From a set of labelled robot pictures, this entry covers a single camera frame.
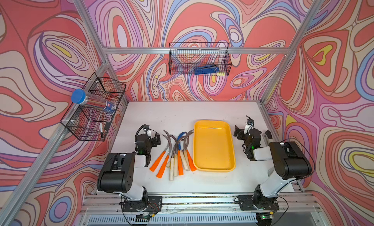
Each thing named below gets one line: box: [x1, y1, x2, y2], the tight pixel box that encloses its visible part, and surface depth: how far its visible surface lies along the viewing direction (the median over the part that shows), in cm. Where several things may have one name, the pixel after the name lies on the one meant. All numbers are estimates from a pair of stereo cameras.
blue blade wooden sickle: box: [173, 131, 188, 177], surface depth 88 cm
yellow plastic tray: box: [192, 120, 237, 172], surface depth 92 cm
